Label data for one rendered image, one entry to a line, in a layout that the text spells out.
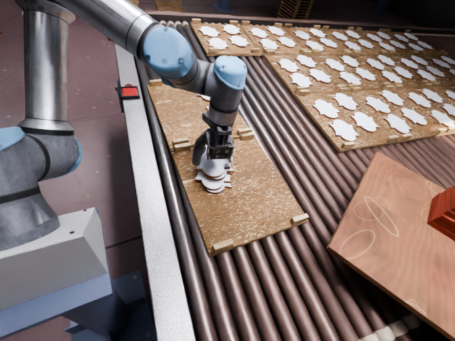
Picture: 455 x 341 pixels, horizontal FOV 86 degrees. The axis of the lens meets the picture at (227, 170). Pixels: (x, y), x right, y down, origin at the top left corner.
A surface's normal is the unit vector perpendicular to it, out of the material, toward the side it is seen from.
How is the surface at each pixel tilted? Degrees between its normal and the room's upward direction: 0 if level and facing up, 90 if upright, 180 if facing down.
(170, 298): 0
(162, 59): 50
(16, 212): 35
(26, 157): 71
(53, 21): 64
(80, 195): 0
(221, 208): 0
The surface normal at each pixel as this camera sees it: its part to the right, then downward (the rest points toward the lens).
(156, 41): -0.04, 0.17
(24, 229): 0.68, -0.32
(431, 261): 0.17, -0.62
